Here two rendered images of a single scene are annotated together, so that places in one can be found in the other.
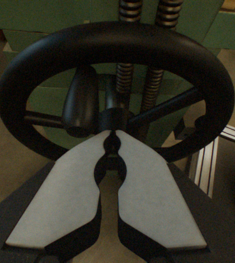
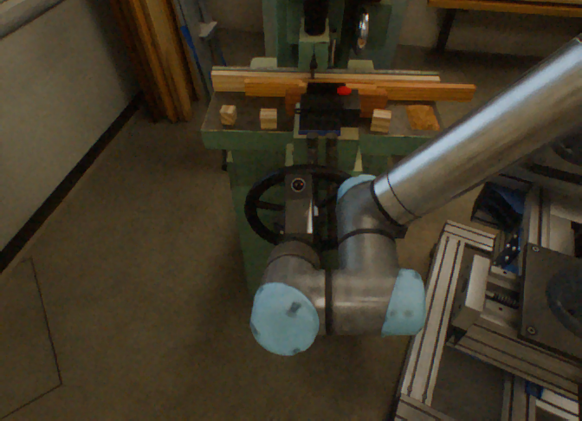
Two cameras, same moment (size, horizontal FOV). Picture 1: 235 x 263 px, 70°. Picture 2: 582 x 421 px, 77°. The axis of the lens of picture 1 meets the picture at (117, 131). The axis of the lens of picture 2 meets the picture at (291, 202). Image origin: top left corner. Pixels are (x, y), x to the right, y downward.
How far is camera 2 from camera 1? 0.60 m
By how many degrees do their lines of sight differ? 13
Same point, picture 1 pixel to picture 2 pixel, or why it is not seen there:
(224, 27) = (384, 143)
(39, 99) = (242, 197)
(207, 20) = (353, 152)
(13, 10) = (242, 140)
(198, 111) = not seen: hidden behind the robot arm
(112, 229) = (313, 377)
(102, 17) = (299, 152)
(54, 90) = not seen: hidden behind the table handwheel
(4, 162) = (166, 284)
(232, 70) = not seen: hidden behind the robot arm
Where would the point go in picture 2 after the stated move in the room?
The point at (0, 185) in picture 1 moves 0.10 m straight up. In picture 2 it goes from (163, 314) to (156, 302)
